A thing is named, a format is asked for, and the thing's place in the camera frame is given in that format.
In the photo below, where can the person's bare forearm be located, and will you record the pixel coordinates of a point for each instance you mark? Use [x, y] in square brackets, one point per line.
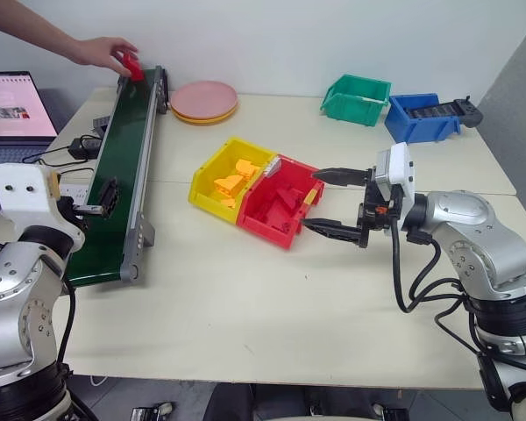
[30, 30]

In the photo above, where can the green conveyor belt, silver frame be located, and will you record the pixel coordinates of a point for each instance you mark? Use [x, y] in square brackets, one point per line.
[114, 166]

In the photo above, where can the green plastic storage bin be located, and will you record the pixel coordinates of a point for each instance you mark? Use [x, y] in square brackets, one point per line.
[348, 109]

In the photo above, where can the white label card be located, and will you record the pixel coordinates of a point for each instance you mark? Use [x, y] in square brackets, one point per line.
[274, 167]

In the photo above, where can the red plastic storage bin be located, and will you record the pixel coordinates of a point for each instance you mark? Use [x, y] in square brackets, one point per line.
[263, 223]

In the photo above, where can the blue plastic storage bin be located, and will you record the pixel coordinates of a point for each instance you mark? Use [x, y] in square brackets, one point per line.
[414, 127]

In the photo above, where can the pink plate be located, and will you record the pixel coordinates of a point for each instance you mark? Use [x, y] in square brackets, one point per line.
[204, 96]

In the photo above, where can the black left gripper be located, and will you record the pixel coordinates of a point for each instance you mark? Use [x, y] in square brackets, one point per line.
[70, 212]

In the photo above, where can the small grey control box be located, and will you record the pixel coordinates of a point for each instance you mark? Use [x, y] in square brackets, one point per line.
[101, 124]

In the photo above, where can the white power strip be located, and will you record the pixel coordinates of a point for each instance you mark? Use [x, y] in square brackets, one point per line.
[74, 189]

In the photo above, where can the yellow plate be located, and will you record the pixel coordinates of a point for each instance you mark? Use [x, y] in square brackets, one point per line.
[201, 121]

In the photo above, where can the red plastic block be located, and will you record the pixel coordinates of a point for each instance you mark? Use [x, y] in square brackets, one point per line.
[133, 69]
[274, 216]
[290, 198]

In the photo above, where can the dark rounded shape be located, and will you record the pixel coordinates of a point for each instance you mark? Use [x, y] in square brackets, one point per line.
[254, 401]

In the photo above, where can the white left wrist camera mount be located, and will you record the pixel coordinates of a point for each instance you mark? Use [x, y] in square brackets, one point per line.
[22, 188]

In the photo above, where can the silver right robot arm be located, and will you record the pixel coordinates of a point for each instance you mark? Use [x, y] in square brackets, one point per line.
[473, 237]

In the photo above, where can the yellow label card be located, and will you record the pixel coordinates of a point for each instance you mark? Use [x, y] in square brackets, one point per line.
[309, 197]

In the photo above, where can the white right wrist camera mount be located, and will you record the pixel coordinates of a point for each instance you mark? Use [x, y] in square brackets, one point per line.
[396, 171]

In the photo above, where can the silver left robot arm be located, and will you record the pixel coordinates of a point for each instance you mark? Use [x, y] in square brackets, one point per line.
[13, 307]

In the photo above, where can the open laptop computer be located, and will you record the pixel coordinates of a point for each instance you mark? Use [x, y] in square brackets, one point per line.
[13, 105]

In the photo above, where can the dark shape with silver part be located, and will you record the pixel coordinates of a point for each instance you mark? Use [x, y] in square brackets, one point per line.
[390, 412]
[151, 411]

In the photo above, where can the yellow plastic storage bin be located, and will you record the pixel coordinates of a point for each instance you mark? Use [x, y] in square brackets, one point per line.
[210, 193]

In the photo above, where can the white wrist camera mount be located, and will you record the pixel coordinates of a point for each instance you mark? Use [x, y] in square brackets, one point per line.
[22, 188]
[396, 171]

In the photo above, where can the yellow plastic block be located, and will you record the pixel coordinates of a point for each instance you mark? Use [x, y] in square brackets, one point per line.
[229, 184]
[246, 168]

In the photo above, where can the person's bare hand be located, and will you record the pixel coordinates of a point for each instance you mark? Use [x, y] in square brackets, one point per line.
[98, 52]

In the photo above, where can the black power adapter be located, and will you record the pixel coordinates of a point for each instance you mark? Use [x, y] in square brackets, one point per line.
[84, 147]

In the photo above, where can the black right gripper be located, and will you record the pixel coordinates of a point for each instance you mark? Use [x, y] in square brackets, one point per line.
[374, 210]

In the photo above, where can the black ribbed device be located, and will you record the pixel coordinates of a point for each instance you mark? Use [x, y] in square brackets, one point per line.
[464, 112]

